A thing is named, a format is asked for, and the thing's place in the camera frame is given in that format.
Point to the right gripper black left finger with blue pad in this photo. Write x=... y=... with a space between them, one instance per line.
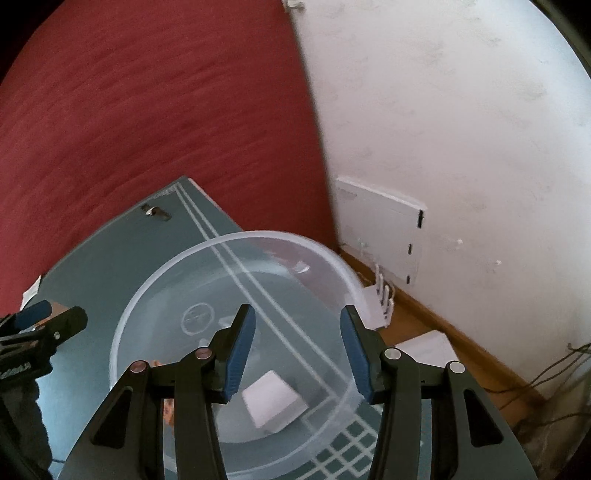
x=124 y=438

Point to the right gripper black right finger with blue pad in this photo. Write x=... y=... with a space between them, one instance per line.
x=470 y=437

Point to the white cube block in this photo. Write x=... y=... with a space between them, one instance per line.
x=272 y=403

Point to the white paper label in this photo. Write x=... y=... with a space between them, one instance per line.
x=30 y=293

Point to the white router with antennas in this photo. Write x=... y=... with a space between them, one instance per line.
x=379 y=298

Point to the clear plastic bowl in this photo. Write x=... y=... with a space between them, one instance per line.
x=297 y=289

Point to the black clip with white button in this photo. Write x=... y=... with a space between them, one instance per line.
x=154 y=211

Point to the red sofa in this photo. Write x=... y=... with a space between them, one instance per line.
x=110 y=101

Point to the white wall panel box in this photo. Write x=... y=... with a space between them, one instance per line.
x=383 y=226

